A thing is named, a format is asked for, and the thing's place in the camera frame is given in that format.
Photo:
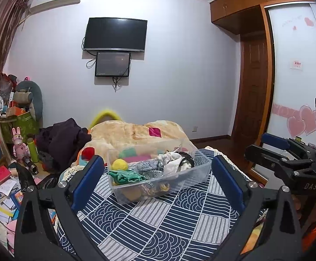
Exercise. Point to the silver mesh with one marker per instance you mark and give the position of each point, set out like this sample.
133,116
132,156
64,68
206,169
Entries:
150,169

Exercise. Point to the green bottle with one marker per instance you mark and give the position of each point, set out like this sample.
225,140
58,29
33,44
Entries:
33,150

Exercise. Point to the wooden door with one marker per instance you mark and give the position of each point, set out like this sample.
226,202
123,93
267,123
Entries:
255,87

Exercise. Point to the large black wall television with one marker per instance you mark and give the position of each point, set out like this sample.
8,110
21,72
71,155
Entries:
115,34

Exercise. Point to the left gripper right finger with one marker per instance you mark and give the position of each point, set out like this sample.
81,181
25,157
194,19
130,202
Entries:
280,237

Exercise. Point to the blue patterned tablecloth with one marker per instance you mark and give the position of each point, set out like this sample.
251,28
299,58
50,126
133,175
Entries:
189,224

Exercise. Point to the white drawstring pouch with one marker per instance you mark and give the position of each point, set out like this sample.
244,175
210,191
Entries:
170,161

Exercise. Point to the dark purple clothing pile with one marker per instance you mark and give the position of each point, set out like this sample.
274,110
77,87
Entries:
58,145

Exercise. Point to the clear plastic storage bin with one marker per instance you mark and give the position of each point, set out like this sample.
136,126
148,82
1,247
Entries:
177,181

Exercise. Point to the grey plush toy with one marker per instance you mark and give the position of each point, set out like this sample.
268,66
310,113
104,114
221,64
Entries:
28,94

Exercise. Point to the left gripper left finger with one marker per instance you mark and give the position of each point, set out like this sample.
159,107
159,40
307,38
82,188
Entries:
35,238

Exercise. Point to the pink rabbit toy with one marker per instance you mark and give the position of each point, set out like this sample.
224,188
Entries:
20,149

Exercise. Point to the yellow chair back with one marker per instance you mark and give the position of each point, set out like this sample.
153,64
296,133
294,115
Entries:
104,115

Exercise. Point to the wall power outlet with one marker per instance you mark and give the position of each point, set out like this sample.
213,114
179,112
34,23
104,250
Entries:
195,129

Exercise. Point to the white sliding wardrobe door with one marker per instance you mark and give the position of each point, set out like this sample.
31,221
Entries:
293,112

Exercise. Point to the yellow sponge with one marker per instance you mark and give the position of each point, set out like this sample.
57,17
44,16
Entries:
132,194

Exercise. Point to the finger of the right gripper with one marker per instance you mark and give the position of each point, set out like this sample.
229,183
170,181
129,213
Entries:
264,156
283,142

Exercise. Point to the green storage box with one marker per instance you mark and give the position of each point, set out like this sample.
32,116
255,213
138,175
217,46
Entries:
25,122

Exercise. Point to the green knitted cloth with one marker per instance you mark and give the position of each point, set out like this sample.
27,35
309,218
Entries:
121,177

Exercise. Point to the black and cream fabric bag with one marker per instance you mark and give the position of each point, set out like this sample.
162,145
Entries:
186,162

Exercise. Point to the yellow felt ball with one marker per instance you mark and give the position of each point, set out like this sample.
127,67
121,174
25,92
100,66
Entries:
119,164

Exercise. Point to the small black wall monitor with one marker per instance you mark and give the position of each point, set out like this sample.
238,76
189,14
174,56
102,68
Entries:
112,64

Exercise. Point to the floral yellow scrunchie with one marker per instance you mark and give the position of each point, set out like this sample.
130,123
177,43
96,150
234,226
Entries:
157,188

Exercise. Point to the wooden overhead cabinet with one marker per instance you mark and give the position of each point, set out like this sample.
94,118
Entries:
256,2

